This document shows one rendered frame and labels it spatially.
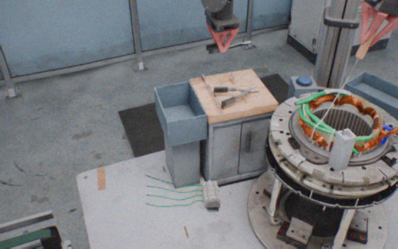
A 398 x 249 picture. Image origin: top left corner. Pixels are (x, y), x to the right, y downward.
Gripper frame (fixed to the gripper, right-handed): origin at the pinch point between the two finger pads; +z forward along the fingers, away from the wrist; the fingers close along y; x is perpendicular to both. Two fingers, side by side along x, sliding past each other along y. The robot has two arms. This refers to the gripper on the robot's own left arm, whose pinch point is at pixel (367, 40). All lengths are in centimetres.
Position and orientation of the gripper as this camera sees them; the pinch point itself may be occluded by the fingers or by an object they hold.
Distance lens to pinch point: 86.8
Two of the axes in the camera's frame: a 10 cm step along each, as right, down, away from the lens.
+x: -1.1, -5.3, 8.4
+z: -3.1, 8.2, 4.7
